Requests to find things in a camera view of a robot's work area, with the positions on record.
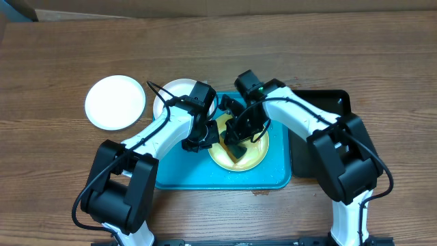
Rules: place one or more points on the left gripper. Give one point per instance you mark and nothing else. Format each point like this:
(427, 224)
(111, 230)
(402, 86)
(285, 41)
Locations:
(214, 138)

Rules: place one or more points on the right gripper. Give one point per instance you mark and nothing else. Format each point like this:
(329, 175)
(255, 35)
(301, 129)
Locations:
(237, 135)

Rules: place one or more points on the yellow plate with stain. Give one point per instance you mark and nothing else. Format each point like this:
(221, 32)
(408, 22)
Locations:
(254, 154)

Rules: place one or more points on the green yellow sponge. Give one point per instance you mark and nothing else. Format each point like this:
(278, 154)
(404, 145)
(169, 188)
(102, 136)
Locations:
(237, 151)

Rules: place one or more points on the white plate with stain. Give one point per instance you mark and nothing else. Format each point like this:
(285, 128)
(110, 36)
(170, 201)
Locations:
(115, 102)

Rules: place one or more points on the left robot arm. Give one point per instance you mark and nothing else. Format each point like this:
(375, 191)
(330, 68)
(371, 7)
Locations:
(117, 197)

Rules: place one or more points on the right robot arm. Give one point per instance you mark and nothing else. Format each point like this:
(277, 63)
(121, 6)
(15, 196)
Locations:
(343, 158)

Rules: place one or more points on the blue plastic tray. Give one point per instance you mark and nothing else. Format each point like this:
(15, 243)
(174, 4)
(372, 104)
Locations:
(182, 170)

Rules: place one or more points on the black water tray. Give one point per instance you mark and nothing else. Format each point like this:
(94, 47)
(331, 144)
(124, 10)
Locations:
(334, 101)

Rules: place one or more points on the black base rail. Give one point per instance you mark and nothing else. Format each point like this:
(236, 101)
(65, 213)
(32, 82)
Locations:
(304, 241)

